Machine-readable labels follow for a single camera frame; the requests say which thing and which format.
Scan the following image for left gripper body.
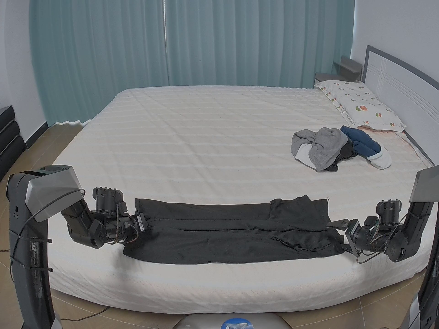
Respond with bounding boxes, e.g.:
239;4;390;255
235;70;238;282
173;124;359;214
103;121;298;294
123;212;149;236

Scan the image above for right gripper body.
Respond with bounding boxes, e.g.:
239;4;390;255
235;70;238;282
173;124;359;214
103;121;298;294
344;219;374;257

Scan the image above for black T-shirt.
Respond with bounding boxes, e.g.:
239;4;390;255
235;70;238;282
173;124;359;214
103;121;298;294
123;195;345;265

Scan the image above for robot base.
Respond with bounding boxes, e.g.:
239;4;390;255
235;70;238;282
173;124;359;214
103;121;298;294
177;314;285;329

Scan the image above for pile of clothes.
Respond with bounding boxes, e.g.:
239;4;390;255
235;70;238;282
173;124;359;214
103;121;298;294
290;125;392;173

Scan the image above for bed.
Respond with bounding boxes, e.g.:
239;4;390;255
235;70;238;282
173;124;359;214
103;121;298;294
26;45;439;316

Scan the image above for white printed pillow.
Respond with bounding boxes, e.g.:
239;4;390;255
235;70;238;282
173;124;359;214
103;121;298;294
314;80;407;132

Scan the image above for black chest of drawers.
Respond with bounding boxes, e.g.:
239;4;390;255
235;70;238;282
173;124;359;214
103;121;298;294
0;106;26;181

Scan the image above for grey bedside table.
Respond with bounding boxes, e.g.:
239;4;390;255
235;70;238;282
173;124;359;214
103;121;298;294
314;55;363;83

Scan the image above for blue-green curtain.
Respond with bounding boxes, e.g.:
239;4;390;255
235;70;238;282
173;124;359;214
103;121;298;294
30;0;169;126
165;0;354;89

